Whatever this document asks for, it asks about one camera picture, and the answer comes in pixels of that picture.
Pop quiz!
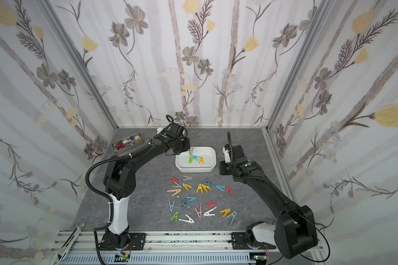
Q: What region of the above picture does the lime green clothespin bottom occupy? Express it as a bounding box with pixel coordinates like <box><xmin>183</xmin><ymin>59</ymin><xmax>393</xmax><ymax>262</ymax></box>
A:
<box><xmin>171</xmin><ymin>212</ymin><xmax>179</xmax><ymax>222</ymax></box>

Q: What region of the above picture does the beige clothespin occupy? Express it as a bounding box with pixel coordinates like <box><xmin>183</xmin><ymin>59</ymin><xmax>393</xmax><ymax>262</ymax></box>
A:
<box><xmin>167</xmin><ymin>189</ymin><xmax>181</xmax><ymax>197</ymax></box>

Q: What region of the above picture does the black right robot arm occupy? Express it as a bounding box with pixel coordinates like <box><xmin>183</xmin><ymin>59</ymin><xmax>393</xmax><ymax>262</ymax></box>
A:
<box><xmin>219</xmin><ymin>134</ymin><xmax>320</xmax><ymax>259</ymax></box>

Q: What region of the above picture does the white clothespin bottom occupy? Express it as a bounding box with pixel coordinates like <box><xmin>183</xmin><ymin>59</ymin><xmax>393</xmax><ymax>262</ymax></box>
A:
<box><xmin>179</xmin><ymin>214</ymin><xmax>195</xmax><ymax>224</ymax></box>

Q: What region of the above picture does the sage green clothespin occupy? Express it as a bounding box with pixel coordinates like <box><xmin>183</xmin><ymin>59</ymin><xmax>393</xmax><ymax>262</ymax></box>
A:
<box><xmin>227</xmin><ymin>212</ymin><xmax>237</xmax><ymax>225</ymax></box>
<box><xmin>169</xmin><ymin>201</ymin><xmax>175</xmax><ymax>212</ymax></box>

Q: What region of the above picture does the white clothespin centre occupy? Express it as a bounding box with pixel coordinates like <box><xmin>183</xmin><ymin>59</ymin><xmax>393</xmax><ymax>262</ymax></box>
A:
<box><xmin>203</xmin><ymin>207</ymin><xmax>216</xmax><ymax>217</ymax></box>

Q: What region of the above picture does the dark teal clothespin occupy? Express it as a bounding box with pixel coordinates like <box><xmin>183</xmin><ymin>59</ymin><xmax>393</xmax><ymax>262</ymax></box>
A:
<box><xmin>203</xmin><ymin>179</ymin><xmax>212</xmax><ymax>187</ymax></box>

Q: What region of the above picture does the white plastic storage box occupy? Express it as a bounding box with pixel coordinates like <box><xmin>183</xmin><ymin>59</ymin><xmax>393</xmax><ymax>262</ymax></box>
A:
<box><xmin>175</xmin><ymin>146</ymin><xmax>217</xmax><ymax>173</ymax></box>

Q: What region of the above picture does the white clothespin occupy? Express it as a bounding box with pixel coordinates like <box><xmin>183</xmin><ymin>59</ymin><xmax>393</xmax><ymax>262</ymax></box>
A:
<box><xmin>179</xmin><ymin>214</ymin><xmax>195</xmax><ymax>224</ymax></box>
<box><xmin>203</xmin><ymin>207</ymin><xmax>216</xmax><ymax>217</ymax></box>

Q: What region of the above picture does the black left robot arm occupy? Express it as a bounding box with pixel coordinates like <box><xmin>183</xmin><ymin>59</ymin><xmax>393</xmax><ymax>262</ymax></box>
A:
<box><xmin>85</xmin><ymin>115</ymin><xmax>190</xmax><ymax>252</ymax></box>

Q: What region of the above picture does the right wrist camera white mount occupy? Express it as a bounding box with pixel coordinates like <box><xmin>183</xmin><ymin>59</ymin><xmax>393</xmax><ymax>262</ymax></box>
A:
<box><xmin>223</xmin><ymin>147</ymin><xmax>231</xmax><ymax>164</ymax></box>

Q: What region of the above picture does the red clothespin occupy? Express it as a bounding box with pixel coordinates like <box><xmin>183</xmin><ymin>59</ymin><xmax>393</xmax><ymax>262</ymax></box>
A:
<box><xmin>169</xmin><ymin>176</ymin><xmax>179</xmax><ymax>184</ymax></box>
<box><xmin>206</xmin><ymin>200</ymin><xmax>217</xmax><ymax>207</ymax></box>
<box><xmin>226</xmin><ymin>185</ymin><xmax>233</xmax><ymax>195</ymax></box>

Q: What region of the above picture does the metal tray with tools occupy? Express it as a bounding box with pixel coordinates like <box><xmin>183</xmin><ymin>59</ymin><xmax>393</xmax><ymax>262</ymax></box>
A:
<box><xmin>112</xmin><ymin>133</ymin><xmax>144</xmax><ymax>154</ymax></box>

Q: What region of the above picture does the pink clothespin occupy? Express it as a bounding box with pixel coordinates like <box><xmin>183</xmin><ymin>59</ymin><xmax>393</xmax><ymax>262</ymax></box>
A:
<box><xmin>195</xmin><ymin>203</ymin><xmax>203</xmax><ymax>219</ymax></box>

